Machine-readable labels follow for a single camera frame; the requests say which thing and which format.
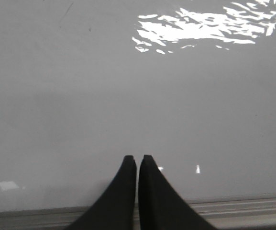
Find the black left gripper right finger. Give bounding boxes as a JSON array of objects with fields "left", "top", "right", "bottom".
[{"left": 138, "top": 155, "right": 216, "bottom": 230}]

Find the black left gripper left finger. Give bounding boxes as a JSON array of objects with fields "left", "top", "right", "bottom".
[{"left": 66, "top": 155, "right": 137, "bottom": 230}]

